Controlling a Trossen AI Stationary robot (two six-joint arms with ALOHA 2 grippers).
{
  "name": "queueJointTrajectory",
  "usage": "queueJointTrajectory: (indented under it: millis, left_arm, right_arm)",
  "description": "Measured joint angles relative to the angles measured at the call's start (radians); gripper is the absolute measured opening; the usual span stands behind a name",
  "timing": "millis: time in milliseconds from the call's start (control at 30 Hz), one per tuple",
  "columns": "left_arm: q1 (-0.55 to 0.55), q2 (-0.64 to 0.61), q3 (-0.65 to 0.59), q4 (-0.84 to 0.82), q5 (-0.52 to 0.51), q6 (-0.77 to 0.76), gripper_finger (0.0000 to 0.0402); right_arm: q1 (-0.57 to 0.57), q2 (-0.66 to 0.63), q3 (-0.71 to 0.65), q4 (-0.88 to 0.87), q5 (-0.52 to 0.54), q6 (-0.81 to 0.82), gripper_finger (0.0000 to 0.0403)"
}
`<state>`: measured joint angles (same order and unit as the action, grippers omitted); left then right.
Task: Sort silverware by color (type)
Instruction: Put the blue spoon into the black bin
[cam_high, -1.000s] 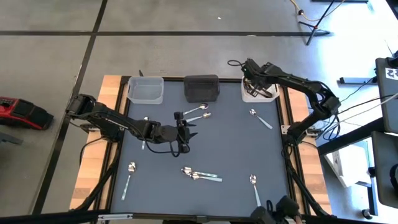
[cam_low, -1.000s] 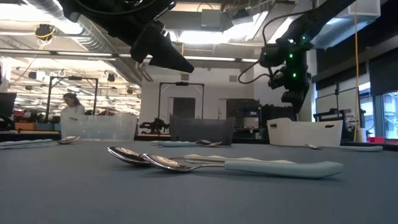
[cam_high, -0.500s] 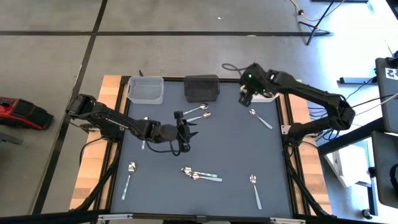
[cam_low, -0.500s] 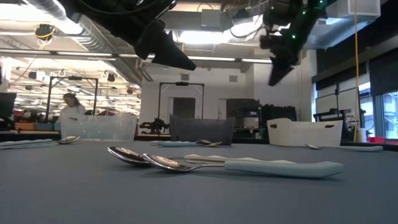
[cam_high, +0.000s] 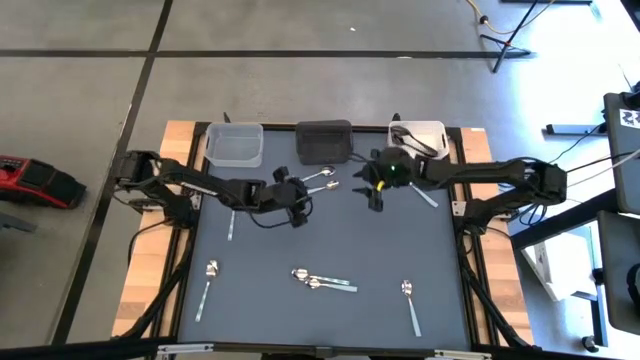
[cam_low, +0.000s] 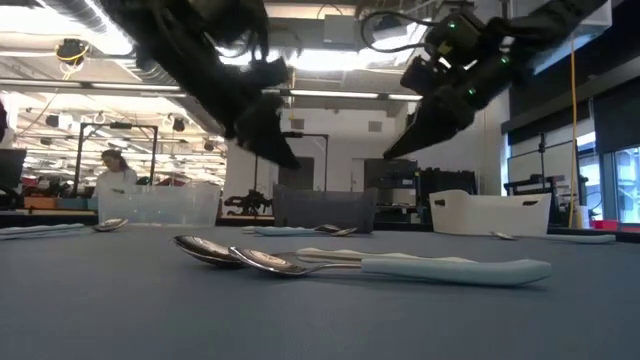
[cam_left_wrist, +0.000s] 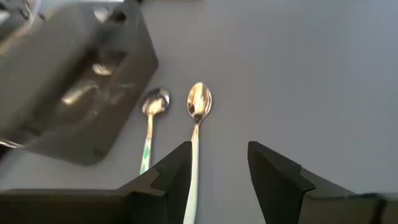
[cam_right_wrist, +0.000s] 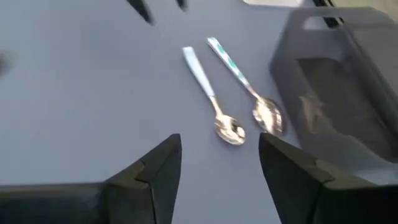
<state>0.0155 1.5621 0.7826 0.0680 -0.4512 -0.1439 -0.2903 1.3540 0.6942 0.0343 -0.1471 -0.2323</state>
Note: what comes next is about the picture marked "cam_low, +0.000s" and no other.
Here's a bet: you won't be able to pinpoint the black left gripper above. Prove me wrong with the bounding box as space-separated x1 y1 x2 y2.
199 55 301 169

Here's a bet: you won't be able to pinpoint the black background workbench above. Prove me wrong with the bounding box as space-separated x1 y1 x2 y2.
503 173 569 197

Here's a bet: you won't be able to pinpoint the orange storage box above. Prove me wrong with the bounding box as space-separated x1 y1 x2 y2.
23 196 57 210

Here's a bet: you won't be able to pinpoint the black monitor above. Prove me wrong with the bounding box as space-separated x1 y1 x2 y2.
0 148 27 190

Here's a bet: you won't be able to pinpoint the black metal rig frame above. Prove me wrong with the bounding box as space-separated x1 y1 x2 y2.
253 131 330 194
72 121 160 197

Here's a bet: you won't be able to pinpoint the long ceiling light strip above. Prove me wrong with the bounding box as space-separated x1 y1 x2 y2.
289 88 424 102

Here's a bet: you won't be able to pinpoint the spoon with light blue handle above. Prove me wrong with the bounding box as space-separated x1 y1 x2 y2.
253 224 344 237
491 230 617 246
228 246 553 288

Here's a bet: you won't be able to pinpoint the black storage crates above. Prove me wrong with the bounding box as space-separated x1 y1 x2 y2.
417 168 479 225

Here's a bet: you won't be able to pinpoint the dark grey plastic bin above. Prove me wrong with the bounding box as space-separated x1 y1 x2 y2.
272 184 379 235

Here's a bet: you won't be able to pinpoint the black tripod stand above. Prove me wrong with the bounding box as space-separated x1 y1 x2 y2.
538 132 548 194

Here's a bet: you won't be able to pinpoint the person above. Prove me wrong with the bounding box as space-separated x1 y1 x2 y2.
92 148 139 199

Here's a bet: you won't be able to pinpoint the teal storage box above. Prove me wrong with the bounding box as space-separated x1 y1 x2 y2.
55 197 99 211

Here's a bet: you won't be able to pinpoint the black equipment cabinet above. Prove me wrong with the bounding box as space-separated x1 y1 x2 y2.
363 158 419 225

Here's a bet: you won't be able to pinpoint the grey ceiling box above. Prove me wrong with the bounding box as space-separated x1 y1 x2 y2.
323 13 372 47

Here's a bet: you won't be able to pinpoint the white plastic bin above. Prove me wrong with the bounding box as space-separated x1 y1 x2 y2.
428 189 553 237

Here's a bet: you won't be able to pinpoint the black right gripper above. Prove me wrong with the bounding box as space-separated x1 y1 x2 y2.
383 12 511 159

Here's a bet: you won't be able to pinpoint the blue-grey table mat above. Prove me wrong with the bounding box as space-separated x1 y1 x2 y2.
0 224 640 360

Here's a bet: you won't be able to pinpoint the clear plastic bin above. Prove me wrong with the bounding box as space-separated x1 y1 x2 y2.
97 182 222 227

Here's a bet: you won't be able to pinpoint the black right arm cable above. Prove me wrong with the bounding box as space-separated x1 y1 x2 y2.
359 9 440 54

